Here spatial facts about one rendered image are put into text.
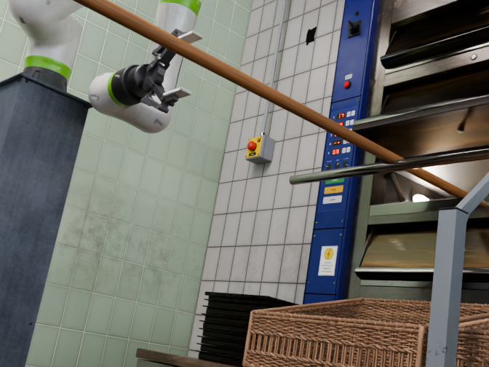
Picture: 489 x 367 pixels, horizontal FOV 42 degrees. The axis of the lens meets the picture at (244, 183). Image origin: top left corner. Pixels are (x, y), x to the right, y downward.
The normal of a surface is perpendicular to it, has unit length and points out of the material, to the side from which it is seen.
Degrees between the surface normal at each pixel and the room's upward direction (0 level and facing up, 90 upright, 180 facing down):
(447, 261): 90
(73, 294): 90
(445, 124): 168
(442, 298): 90
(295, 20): 90
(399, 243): 70
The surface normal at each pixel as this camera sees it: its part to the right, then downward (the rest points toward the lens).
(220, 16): 0.65, -0.10
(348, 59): -0.75, -0.29
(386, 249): -0.65, -0.60
